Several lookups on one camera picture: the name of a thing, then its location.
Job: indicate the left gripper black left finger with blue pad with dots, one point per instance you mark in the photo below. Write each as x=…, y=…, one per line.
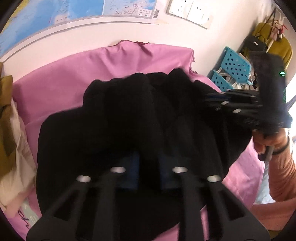
x=64, y=219

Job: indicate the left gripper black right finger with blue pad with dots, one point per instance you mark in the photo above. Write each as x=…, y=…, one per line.
x=199, y=203

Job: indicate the black coat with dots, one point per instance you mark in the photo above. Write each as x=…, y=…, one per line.
x=143, y=122

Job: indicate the pink sleeved forearm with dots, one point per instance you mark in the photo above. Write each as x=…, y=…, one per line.
x=281, y=180

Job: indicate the person's right hand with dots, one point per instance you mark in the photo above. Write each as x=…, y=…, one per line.
x=267, y=145

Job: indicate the lower teal plastic basket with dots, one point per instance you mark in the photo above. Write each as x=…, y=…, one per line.
x=220, y=82

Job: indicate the teal plastic basket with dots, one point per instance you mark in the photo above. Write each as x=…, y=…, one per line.
x=236, y=66
x=220, y=82

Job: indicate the upper teal plastic basket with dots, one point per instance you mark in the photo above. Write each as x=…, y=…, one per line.
x=236, y=66

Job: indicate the mustard yellow hanging sweater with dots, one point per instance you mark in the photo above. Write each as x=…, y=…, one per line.
x=281, y=47

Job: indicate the black handbag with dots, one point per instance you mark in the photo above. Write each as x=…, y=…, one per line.
x=253, y=43

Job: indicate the plush toy on rack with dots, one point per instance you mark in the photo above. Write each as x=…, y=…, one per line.
x=277, y=30

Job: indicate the cream beige garment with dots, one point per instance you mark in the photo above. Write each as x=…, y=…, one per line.
x=19, y=182

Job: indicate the white coat rack pole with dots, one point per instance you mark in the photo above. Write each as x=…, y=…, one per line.
x=276, y=15

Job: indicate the mustard brown garment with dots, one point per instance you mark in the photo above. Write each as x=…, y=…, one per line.
x=8, y=144

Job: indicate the pink daisy bed sheet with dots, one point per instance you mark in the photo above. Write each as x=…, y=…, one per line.
x=60, y=86

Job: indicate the colourful wall map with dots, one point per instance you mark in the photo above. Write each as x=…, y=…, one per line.
x=31, y=17

